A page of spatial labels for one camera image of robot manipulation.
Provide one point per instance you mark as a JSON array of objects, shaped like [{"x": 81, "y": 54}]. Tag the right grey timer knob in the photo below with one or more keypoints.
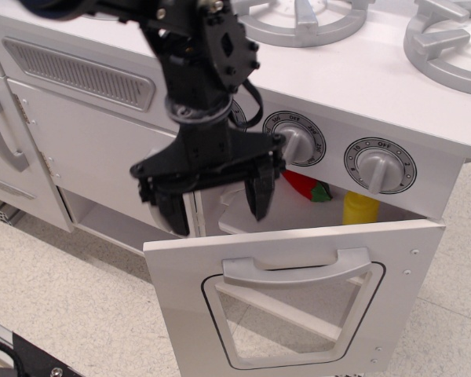
[{"x": 380, "y": 166}]

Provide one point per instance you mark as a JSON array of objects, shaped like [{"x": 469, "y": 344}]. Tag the white toy kitchen unit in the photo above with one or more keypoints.
[{"x": 91, "y": 302}]

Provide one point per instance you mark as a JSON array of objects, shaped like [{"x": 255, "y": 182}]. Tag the white oven door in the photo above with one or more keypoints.
[{"x": 337, "y": 328}]

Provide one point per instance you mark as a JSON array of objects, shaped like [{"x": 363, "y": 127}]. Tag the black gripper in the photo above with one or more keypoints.
[{"x": 208, "y": 152}]

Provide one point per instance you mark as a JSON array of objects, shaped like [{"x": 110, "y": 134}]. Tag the right silver stove burner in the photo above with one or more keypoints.
[{"x": 437, "y": 42}]

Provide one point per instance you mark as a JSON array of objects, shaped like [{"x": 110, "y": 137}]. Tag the silver vent grille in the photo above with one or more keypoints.
[{"x": 99, "y": 80}]

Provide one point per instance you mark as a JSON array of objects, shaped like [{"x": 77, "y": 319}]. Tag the silver stove burner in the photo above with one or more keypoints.
[
  {"x": 437, "y": 42},
  {"x": 301, "y": 24}
]

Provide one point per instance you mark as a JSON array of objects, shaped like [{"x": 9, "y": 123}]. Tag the red toy pepper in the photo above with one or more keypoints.
[{"x": 314, "y": 190}]

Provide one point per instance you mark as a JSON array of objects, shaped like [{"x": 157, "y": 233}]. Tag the yellow toy bottle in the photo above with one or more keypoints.
[{"x": 359, "y": 209}]

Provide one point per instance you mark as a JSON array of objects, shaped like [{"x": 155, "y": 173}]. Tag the white cabinet door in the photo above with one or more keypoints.
[
  {"x": 90, "y": 153},
  {"x": 32, "y": 191}
]

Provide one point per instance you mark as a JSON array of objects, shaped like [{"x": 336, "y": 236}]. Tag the left white cabinet door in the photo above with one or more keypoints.
[{"x": 32, "y": 191}]

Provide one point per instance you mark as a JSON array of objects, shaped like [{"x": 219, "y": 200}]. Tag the middle silver stove burner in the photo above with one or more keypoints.
[{"x": 301, "y": 24}]

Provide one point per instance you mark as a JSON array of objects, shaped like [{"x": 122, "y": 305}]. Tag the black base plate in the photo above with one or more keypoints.
[{"x": 29, "y": 360}]

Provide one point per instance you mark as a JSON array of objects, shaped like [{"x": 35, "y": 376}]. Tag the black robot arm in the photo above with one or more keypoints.
[{"x": 205, "y": 57}]

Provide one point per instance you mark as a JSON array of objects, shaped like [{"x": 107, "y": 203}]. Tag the silver oven door handle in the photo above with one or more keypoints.
[{"x": 243, "y": 272}]

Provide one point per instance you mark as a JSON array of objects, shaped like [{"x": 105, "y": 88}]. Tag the grey timer knob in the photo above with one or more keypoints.
[
  {"x": 237, "y": 117},
  {"x": 380, "y": 166}
]

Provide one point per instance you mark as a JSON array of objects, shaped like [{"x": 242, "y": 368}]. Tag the middle grey temperature knob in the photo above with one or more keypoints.
[{"x": 305, "y": 144}]

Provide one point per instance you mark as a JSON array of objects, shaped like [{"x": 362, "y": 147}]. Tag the left grey timer knob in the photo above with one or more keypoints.
[{"x": 237, "y": 117}]

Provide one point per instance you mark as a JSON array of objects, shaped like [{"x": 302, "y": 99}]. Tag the silver cabinet door handle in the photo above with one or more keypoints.
[{"x": 157, "y": 220}]

